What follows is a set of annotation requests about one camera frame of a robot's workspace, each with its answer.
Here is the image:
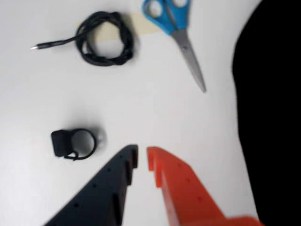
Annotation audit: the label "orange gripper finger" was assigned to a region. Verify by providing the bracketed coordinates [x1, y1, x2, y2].
[146, 146, 264, 226]

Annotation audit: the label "black ring with block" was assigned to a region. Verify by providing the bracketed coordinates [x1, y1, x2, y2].
[50, 128, 104, 161]

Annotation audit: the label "coiled black USB cable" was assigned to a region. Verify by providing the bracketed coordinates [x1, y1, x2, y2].
[30, 11, 135, 67]

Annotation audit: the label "beige masking tape patch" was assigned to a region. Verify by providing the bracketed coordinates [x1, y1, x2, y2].
[97, 12, 161, 43]

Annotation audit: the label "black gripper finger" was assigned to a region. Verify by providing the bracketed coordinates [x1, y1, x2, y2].
[44, 144, 139, 226]

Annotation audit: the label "blue-handled scissors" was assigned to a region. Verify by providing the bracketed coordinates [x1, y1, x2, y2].
[141, 0, 207, 93]

